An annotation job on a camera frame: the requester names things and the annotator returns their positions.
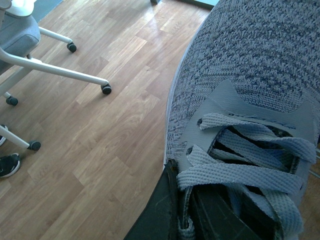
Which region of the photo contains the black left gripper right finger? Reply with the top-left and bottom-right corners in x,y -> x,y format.
191,188 -> 260,240

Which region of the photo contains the black sneaker on foot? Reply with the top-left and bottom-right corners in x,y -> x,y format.
0,153 -> 21,178

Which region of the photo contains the grey knit sneaker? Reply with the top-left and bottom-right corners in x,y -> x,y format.
164,0 -> 320,240

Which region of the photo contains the white office chair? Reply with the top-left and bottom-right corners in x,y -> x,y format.
0,0 -> 113,151

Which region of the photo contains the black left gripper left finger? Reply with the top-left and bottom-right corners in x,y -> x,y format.
124,159 -> 178,240

